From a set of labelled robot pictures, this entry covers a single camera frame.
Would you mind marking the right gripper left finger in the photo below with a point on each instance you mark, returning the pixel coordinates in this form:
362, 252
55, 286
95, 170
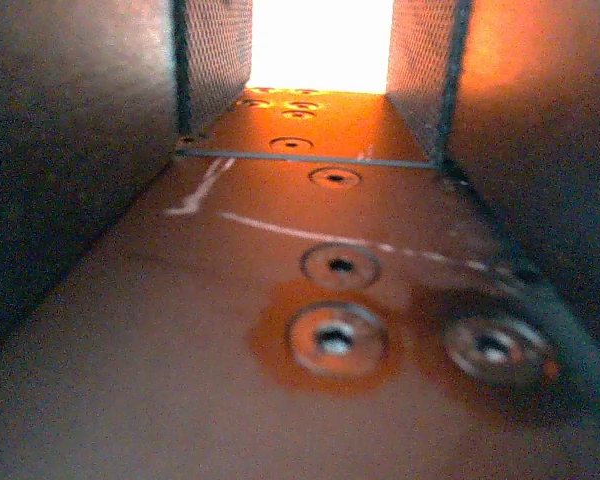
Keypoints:
93, 97

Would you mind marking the orange t shirt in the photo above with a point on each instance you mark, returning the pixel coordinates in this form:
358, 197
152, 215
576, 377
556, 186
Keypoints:
321, 45

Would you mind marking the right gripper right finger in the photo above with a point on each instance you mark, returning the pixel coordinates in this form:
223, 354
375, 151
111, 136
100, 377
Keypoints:
508, 94

